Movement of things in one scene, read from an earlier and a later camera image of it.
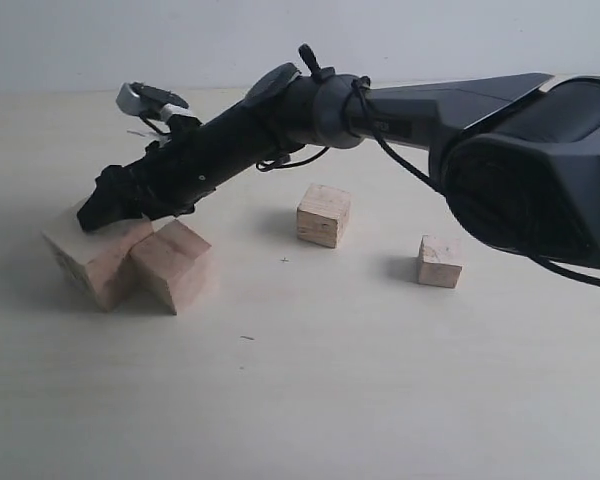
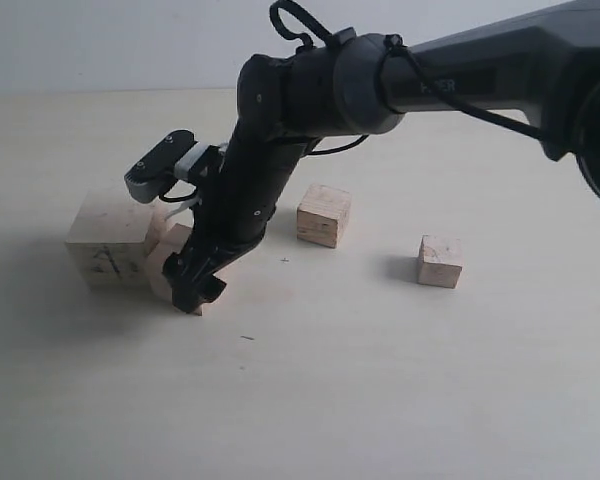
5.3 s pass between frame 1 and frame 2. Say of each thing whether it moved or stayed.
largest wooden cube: moved
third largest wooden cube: stayed
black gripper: moved
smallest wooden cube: stayed
